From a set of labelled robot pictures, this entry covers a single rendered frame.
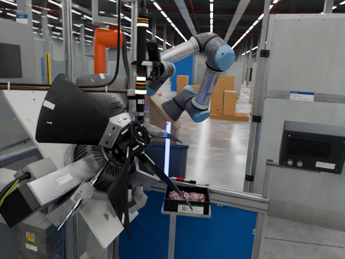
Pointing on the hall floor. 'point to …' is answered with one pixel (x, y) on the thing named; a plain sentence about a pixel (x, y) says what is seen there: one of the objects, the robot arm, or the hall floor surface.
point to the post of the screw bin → (172, 236)
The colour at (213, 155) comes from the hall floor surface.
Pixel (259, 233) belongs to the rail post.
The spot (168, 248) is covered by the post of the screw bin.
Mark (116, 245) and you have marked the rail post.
